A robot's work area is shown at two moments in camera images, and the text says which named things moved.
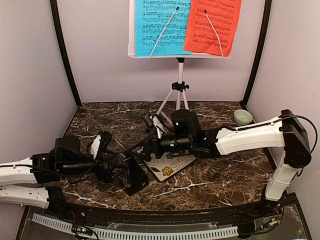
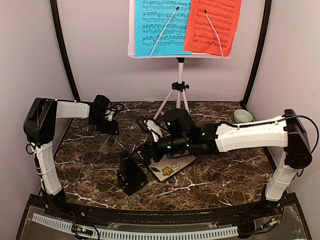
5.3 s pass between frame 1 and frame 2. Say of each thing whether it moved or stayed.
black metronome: stayed
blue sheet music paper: stayed
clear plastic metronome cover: moved
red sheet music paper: stayed
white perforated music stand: stayed
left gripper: moved
